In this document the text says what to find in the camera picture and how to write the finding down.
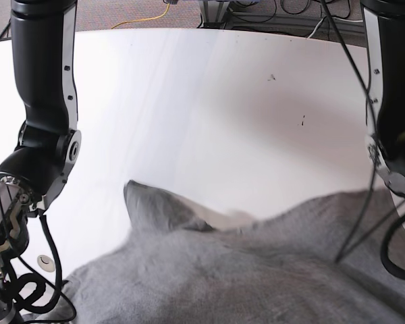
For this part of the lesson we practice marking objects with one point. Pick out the left table cable grommet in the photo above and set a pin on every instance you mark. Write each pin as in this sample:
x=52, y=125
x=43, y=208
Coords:
x=46, y=263

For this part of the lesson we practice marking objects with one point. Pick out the aluminium frame stand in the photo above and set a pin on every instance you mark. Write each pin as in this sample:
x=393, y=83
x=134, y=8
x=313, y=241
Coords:
x=213, y=12

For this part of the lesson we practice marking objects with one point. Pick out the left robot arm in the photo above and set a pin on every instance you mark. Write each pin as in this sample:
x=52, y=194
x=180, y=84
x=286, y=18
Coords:
x=384, y=30

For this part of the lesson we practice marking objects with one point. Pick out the grey t-shirt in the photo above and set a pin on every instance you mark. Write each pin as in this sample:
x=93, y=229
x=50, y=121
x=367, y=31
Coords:
x=175, y=268

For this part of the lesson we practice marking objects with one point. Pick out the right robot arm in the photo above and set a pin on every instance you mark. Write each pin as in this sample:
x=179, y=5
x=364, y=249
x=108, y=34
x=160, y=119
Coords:
x=34, y=175

